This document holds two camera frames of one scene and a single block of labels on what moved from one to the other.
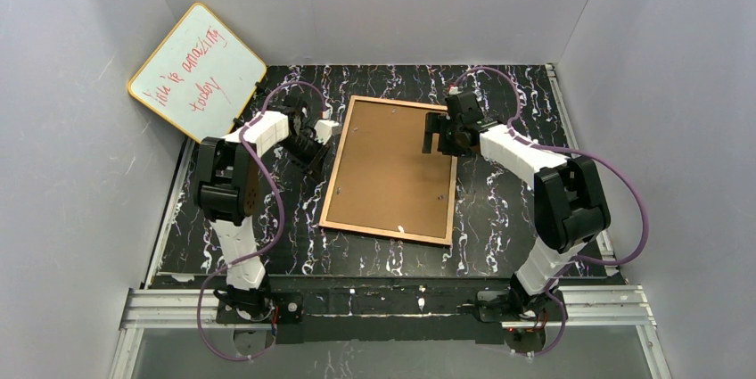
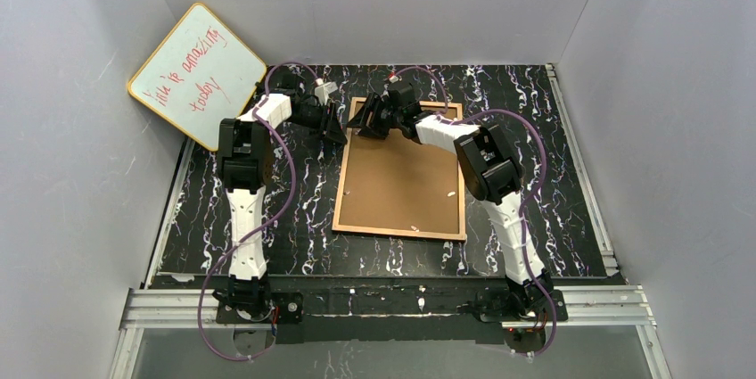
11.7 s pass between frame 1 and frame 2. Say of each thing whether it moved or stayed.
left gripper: moved
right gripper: moved
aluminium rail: stayed
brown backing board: stayed
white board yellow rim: stayed
